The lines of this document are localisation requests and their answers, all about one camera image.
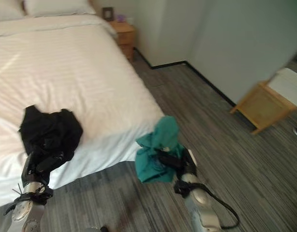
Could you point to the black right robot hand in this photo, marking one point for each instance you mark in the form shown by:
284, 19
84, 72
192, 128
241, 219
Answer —
173, 160

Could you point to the dark picture frame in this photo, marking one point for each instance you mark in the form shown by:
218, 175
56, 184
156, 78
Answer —
107, 13

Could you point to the white laundry basket liner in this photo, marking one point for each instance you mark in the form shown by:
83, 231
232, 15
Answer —
287, 85

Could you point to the wooden nightstand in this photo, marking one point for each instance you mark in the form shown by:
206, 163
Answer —
125, 36

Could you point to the teal green garment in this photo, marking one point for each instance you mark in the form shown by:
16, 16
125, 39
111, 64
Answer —
160, 149

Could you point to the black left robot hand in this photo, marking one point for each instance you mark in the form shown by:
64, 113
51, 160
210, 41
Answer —
43, 164

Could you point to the white bed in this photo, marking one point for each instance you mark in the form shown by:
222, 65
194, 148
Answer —
66, 84

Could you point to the black garment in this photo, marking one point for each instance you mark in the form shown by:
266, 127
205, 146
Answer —
51, 131

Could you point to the small purple object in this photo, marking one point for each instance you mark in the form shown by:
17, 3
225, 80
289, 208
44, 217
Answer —
121, 17

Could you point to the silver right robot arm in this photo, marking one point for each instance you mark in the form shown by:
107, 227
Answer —
199, 205

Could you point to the white pillow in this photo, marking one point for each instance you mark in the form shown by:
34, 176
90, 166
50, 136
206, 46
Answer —
5, 9
59, 7

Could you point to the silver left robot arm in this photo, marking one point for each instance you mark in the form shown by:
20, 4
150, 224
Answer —
27, 205

